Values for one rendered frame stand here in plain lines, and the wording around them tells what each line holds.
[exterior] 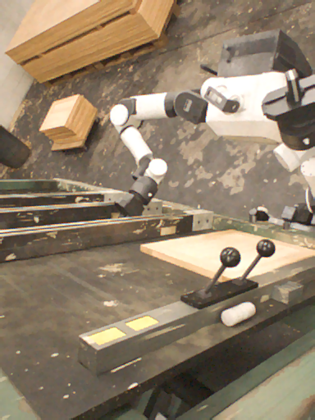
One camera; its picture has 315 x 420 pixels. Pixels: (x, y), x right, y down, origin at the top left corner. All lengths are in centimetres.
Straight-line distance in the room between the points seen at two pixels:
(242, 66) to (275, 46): 11
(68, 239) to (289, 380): 76
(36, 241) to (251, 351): 158
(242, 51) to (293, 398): 100
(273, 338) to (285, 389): 178
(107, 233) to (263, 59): 70
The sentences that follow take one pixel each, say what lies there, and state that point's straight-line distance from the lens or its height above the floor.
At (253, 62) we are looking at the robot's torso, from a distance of 123.
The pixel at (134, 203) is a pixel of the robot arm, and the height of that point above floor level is 127.
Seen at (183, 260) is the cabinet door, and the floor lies 130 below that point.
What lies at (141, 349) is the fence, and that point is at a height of 163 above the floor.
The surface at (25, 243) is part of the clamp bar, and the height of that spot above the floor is 160.
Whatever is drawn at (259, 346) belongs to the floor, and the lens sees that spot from 232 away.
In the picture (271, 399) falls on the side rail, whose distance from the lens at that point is 50.
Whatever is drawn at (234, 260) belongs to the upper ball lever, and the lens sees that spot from 67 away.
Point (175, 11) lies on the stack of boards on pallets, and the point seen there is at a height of 7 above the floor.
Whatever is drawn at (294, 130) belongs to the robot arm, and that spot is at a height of 150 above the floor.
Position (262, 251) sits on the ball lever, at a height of 146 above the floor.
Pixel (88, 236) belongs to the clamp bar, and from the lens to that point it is 116.
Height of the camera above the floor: 211
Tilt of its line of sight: 42 degrees down
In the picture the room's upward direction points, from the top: 53 degrees counter-clockwise
